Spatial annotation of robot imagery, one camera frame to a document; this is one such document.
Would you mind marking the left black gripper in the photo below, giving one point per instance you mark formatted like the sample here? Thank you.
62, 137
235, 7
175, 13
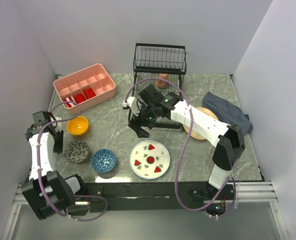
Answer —
57, 148

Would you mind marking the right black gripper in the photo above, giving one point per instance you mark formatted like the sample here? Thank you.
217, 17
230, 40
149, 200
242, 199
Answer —
136, 127

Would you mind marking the orange bowl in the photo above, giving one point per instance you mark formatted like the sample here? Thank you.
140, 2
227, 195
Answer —
78, 126

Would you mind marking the pink coffee mug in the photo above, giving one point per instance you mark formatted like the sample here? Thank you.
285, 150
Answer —
161, 83

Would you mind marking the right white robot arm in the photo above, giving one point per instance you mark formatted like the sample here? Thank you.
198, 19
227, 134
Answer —
227, 140

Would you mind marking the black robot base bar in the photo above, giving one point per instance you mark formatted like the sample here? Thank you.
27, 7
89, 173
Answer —
159, 196

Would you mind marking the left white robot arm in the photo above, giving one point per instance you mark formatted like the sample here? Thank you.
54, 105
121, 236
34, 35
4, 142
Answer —
45, 182

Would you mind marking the grey patterned bowl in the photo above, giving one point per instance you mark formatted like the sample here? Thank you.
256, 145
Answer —
77, 152

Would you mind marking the white watermelon plate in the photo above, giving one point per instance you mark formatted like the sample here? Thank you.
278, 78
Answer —
149, 159

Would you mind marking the red white striped item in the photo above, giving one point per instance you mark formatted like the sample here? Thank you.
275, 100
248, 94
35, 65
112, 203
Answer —
69, 102

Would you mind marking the blue triangle pattern bowl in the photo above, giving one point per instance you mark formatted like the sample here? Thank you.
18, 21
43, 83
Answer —
103, 161

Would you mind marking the red item in tray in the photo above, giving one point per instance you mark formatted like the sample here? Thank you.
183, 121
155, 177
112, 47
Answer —
79, 98
89, 93

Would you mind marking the beige bird plate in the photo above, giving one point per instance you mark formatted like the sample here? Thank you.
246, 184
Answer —
195, 134

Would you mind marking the pink compartment tray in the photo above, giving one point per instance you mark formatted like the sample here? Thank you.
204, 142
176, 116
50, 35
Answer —
95, 77

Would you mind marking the blue cloth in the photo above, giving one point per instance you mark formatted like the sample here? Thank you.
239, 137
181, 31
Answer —
227, 112

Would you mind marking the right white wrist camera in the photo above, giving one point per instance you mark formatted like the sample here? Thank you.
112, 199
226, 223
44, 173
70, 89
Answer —
131, 103

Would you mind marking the black wire dish rack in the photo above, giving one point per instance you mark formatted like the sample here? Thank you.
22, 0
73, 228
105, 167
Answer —
150, 60

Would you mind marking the aluminium frame rail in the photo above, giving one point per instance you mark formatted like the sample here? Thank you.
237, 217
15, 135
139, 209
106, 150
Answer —
246, 192

